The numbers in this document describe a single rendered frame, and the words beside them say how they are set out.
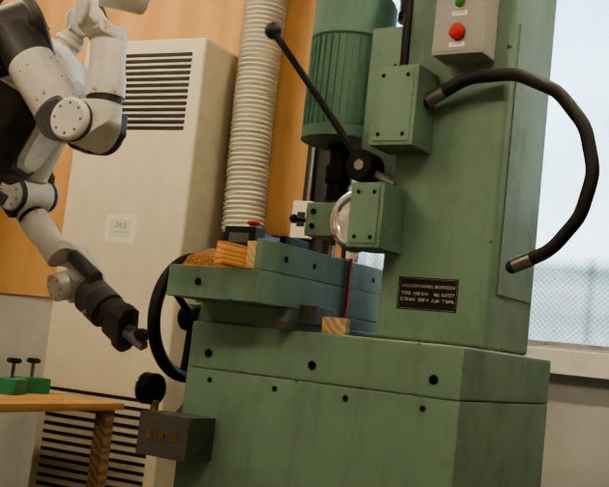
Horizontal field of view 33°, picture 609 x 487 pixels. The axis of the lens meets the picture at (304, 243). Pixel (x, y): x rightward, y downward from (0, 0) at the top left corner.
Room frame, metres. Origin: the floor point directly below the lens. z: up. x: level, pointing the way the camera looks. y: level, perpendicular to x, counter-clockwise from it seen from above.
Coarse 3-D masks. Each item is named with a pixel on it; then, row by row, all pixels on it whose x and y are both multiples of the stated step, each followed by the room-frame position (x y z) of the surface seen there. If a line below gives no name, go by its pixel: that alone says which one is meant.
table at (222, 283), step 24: (168, 288) 1.91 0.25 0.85; (192, 288) 1.88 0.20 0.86; (216, 288) 1.85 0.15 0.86; (240, 288) 1.82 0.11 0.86; (264, 288) 1.82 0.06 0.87; (288, 288) 1.88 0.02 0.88; (312, 288) 1.96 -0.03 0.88; (336, 288) 2.03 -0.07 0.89; (336, 312) 2.04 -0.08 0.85; (360, 312) 2.12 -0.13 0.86
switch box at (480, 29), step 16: (448, 0) 1.78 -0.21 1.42; (480, 0) 1.75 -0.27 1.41; (496, 0) 1.78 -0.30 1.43; (448, 16) 1.78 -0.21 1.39; (464, 16) 1.76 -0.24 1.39; (480, 16) 1.75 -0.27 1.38; (496, 16) 1.78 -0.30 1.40; (448, 32) 1.78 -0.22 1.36; (464, 32) 1.76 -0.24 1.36; (480, 32) 1.75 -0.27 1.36; (496, 32) 1.79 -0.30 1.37; (432, 48) 1.80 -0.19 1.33; (448, 48) 1.78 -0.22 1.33; (464, 48) 1.76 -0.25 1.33; (480, 48) 1.75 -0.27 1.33; (448, 64) 1.84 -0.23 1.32
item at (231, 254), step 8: (224, 248) 1.77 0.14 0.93; (232, 248) 1.79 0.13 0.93; (240, 248) 1.81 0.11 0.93; (216, 256) 1.78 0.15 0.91; (224, 256) 1.77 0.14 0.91; (232, 256) 1.79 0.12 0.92; (240, 256) 1.81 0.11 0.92; (224, 264) 1.78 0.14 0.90; (232, 264) 1.79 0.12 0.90; (240, 264) 1.81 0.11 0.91
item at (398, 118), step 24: (384, 72) 1.82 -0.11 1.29; (408, 72) 1.79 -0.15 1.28; (432, 72) 1.83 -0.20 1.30; (384, 96) 1.82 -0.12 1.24; (408, 96) 1.79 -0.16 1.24; (384, 120) 1.82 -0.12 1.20; (408, 120) 1.79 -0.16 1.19; (432, 120) 1.85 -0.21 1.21; (384, 144) 1.82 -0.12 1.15; (408, 144) 1.79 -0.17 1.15
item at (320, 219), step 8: (312, 208) 2.08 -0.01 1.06; (320, 208) 2.06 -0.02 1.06; (328, 208) 2.05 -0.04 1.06; (312, 216) 2.07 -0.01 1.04; (320, 216) 2.06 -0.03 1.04; (328, 216) 2.05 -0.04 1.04; (312, 224) 2.07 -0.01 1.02; (320, 224) 2.06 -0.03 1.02; (328, 224) 2.05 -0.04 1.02; (304, 232) 2.08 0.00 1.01; (312, 232) 2.07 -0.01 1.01; (320, 232) 2.06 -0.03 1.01; (328, 232) 2.05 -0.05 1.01; (328, 240) 2.08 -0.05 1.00
